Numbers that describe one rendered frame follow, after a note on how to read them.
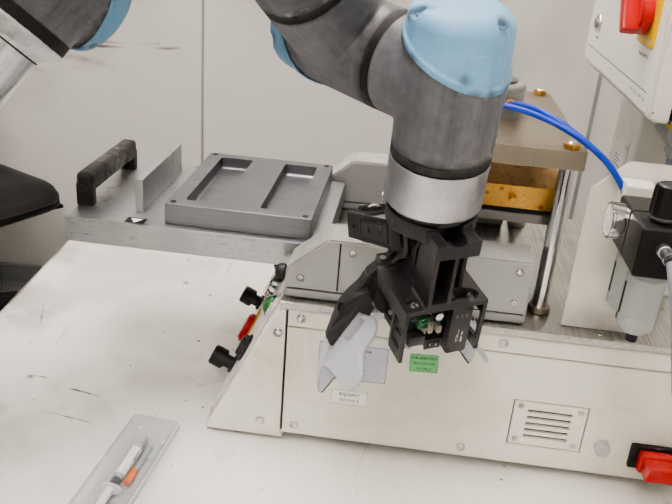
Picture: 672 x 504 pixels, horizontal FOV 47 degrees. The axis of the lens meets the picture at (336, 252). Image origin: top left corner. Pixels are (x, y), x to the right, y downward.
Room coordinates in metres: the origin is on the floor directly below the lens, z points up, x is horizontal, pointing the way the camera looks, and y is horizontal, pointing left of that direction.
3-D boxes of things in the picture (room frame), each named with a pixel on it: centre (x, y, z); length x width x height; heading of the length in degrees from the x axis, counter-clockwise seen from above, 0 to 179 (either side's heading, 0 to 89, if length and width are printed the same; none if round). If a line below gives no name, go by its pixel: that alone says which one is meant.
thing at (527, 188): (0.87, -0.15, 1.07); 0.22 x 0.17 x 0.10; 175
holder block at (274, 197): (0.89, 0.10, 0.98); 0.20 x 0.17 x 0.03; 175
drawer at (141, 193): (0.90, 0.15, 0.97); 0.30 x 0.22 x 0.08; 85
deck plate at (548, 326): (0.87, -0.19, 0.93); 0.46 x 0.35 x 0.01; 85
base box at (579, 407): (0.86, -0.15, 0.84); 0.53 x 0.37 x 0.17; 85
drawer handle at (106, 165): (0.91, 0.29, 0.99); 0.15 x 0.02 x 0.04; 175
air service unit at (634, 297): (0.64, -0.27, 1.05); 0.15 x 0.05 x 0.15; 175
